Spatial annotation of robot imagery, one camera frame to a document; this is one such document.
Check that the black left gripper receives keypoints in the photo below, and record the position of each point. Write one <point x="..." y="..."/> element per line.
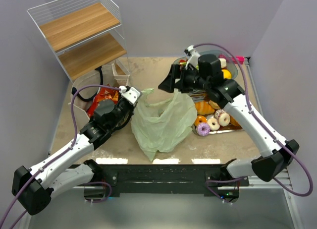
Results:
<point x="126" y="111"/>

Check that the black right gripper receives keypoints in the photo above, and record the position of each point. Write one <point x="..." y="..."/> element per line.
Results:
<point x="179" y="78"/>

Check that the brown chip bag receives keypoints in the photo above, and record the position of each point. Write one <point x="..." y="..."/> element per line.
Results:
<point x="102" y="95"/>

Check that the green avocado print bag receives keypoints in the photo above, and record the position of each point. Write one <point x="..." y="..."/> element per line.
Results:
<point x="161" y="126"/>

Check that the beige canvas tote bag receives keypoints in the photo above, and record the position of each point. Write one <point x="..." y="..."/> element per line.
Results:
<point x="113" y="75"/>

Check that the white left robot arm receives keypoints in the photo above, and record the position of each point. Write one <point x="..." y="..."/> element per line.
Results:
<point x="35" y="187"/>

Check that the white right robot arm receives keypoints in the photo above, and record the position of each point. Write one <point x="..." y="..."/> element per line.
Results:
<point x="276" y="152"/>

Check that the metal pastry tray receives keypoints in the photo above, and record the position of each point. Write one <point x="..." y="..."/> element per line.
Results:
<point x="199" y="96"/>

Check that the golden croissant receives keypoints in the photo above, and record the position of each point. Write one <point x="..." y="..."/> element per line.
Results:
<point x="204" y="108"/>

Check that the yellow lemon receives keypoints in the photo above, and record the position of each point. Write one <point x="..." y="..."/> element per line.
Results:
<point x="226" y="74"/>

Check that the green white leek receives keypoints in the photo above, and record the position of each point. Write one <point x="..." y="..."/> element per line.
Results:
<point x="223" y="63"/>

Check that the clear teal produce container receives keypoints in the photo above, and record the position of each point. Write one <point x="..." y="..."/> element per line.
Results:
<point x="231" y="66"/>

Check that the orange glazed donut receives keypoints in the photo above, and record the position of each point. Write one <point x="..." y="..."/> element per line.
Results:
<point x="200" y="119"/>

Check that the purple frosted donut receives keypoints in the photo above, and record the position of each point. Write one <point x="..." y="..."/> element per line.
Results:
<point x="203" y="129"/>

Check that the white frosted donut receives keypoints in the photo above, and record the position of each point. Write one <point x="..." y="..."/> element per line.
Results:
<point x="213" y="124"/>

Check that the pink plastic clip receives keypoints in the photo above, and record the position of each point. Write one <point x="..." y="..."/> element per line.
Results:
<point x="240" y="59"/>

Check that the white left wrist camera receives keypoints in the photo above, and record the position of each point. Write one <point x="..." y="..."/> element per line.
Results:
<point x="130" y="94"/>

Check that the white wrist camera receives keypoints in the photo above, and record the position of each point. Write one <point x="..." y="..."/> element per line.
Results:
<point x="130" y="94"/>
<point x="192" y="55"/>

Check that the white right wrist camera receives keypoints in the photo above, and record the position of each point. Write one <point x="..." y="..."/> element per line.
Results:
<point x="192" y="55"/>

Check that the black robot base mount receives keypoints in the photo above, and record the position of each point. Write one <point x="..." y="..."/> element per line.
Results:
<point x="166" y="179"/>

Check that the white wire wooden shelf rack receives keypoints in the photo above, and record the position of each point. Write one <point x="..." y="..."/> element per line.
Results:
<point x="82" y="34"/>

